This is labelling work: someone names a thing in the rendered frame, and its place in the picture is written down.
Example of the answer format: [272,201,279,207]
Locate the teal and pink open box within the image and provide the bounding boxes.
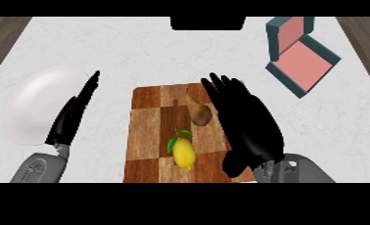
[265,17,342,100]

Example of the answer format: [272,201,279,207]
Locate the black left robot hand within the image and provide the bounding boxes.
[43,69,102,148]

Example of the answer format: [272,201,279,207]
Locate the yellow lemon with leaves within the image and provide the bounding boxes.
[166,129,198,171]

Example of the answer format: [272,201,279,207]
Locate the black appliance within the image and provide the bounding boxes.
[168,17,247,31]

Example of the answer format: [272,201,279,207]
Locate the checkered wooden cutting board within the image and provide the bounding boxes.
[121,80,259,184]

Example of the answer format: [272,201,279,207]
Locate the white oval plate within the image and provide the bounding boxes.
[3,65,92,147]

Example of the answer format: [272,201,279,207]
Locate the brown pear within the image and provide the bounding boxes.
[183,87,214,127]

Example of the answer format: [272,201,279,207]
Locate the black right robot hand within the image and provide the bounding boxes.
[200,71,285,179]

